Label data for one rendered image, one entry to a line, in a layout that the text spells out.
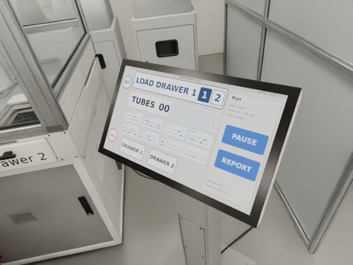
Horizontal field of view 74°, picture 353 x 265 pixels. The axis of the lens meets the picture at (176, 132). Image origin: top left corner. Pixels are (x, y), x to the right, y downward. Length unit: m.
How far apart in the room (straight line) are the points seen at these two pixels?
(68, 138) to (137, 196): 0.99
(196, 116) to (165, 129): 0.10
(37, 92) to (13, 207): 0.67
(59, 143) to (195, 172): 0.63
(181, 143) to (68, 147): 0.57
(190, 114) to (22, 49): 0.56
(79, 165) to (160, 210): 0.83
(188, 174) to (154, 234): 1.12
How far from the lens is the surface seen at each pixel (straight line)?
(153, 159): 0.65
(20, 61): 0.91
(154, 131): 0.65
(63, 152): 1.07
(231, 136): 0.55
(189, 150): 0.59
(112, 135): 0.76
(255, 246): 1.63
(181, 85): 0.63
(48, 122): 0.99
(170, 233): 1.66
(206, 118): 0.58
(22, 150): 1.08
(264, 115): 0.54
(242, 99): 0.56
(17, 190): 1.31
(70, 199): 1.31
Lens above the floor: 1.44
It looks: 37 degrees down
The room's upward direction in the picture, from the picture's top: 8 degrees counter-clockwise
